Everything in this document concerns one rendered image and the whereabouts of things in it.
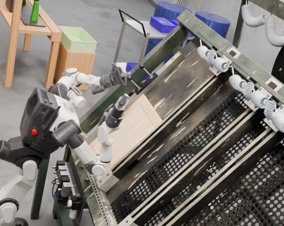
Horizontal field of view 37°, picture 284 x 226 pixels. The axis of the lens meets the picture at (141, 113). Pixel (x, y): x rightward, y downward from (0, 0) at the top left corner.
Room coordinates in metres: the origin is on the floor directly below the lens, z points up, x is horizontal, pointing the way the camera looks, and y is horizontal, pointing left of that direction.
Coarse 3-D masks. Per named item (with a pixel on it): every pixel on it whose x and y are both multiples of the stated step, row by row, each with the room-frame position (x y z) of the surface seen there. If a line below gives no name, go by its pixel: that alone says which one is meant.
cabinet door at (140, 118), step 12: (144, 96) 2.70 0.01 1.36; (132, 108) 2.66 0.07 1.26; (144, 108) 2.59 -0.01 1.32; (132, 120) 2.56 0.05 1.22; (144, 120) 2.50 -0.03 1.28; (156, 120) 2.43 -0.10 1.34; (120, 132) 2.53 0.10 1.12; (132, 132) 2.46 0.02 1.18; (144, 132) 2.40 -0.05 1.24; (96, 144) 2.56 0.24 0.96; (120, 144) 2.43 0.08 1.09; (132, 144) 2.37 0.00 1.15; (120, 156) 2.33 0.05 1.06; (108, 168) 2.30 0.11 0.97
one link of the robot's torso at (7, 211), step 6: (6, 204) 2.04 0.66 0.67; (12, 204) 2.05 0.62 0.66; (0, 210) 2.02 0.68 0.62; (6, 210) 2.03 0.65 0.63; (12, 210) 2.05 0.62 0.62; (0, 216) 2.06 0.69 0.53; (6, 216) 2.03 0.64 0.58; (12, 216) 2.05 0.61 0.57; (0, 222) 2.03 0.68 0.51; (6, 222) 2.04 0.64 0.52; (12, 222) 2.06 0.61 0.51
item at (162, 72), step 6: (180, 54) 2.82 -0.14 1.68; (174, 60) 2.81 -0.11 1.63; (180, 60) 2.83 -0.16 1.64; (162, 66) 2.83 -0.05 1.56; (168, 66) 2.79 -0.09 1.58; (174, 66) 2.81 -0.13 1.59; (156, 72) 2.81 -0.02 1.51; (162, 72) 2.78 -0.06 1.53; (168, 72) 2.80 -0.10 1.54; (156, 78) 2.76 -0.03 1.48; (150, 84) 2.75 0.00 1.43; (144, 90) 2.74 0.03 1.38; (132, 96) 2.74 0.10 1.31; (138, 96) 2.72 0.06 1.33; (132, 102) 2.71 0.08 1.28; (126, 108) 2.69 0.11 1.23; (96, 132) 2.63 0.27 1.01; (90, 138) 2.61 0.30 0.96
